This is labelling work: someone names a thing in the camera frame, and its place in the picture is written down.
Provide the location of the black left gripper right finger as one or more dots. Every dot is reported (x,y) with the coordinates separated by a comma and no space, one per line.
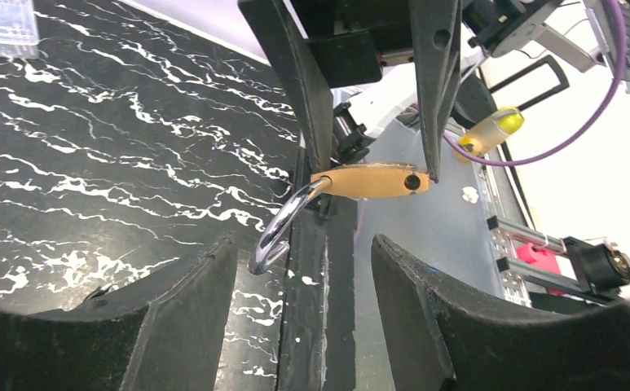
(442,334)

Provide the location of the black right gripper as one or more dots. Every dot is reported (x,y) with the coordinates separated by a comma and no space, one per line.
(352,41)

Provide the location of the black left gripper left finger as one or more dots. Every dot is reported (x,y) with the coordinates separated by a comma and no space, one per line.
(162,332)

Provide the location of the large brass padlock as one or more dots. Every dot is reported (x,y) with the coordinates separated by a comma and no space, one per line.
(376,180)

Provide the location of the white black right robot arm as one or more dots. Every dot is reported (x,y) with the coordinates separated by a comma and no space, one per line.
(473,102)

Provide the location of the clear plastic screw box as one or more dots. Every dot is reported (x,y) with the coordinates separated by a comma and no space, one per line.
(19,36)

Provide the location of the aluminium frame rail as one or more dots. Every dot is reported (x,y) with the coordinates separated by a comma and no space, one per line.
(538,269)

